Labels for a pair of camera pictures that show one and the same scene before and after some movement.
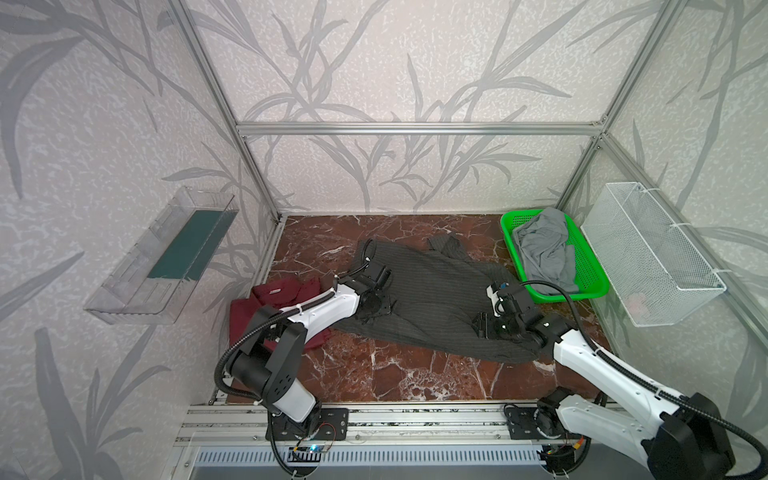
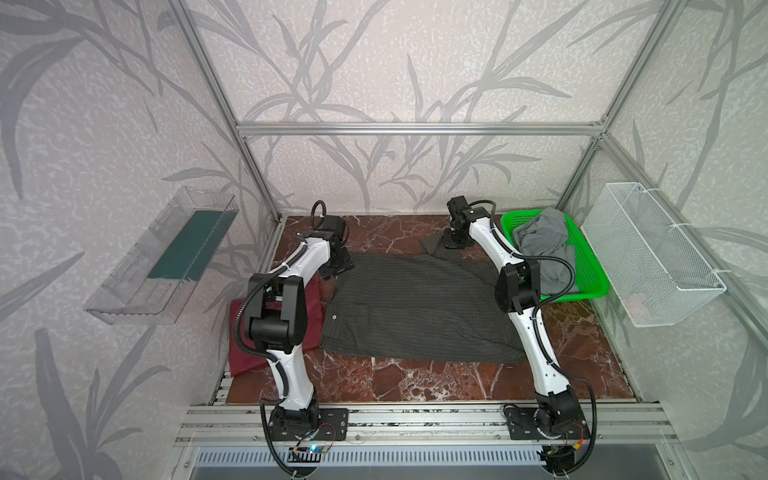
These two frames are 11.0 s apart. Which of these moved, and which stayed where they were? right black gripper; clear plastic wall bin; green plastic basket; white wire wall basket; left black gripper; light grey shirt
Moved: right black gripper; left black gripper
Stayed: light grey shirt; green plastic basket; white wire wall basket; clear plastic wall bin
